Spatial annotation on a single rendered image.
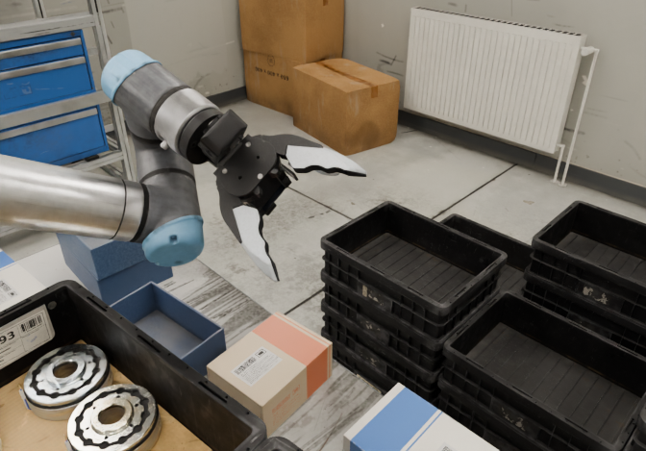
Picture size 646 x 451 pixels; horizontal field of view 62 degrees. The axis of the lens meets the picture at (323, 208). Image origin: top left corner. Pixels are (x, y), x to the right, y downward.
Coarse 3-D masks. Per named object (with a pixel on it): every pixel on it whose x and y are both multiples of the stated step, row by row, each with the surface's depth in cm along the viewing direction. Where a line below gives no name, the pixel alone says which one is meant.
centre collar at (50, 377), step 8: (64, 360) 71; (72, 360) 71; (80, 360) 71; (48, 368) 70; (56, 368) 71; (80, 368) 70; (48, 376) 69; (72, 376) 69; (80, 376) 70; (56, 384) 68; (64, 384) 68
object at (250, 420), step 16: (48, 288) 74; (64, 288) 75; (80, 288) 74; (16, 304) 71; (32, 304) 72; (96, 304) 74; (0, 320) 69; (112, 320) 69; (128, 320) 69; (128, 336) 67; (144, 336) 66; (160, 352) 66; (176, 368) 62; (192, 368) 62; (192, 384) 60; (208, 384) 60; (224, 400) 58; (240, 416) 56; (256, 416) 56; (256, 432) 55; (240, 448) 53
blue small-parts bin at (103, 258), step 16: (64, 240) 109; (80, 240) 100; (96, 240) 112; (112, 240) 100; (80, 256) 104; (96, 256) 99; (112, 256) 101; (128, 256) 103; (144, 256) 106; (96, 272) 100; (112, 272) 102
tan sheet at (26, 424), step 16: (112, 368) 75; (16, 384) 73; (112, 384) 73; (0, 400) 70; (16, 400) 70; (0, 416) 68; (16, 416) 68; (32, 416) 68; (0, 432) 66; (16, 432) 66; (32, 432) 66; (48, 432) 66; (64, 432) 66; (176, 432) 66; (16, 448) 64; (32, 448) 64; (48, 448) 64; (64, 448) 64; (160, 448) 64; (176, 448) 64; (192, 448) 64; (208, 448) 64
